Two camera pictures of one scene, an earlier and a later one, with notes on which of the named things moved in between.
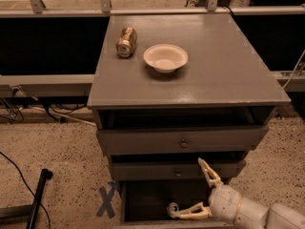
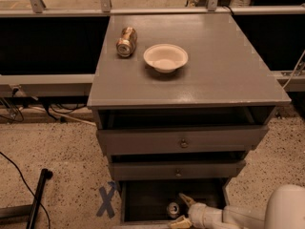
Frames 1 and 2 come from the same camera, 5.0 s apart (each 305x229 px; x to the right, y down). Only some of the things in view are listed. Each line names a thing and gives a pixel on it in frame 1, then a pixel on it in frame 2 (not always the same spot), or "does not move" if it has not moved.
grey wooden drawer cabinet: [171, 90] does not move
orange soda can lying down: [126, 45] does not move
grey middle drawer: [172, 171] does not move
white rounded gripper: [223, 202] -> [200, 214]
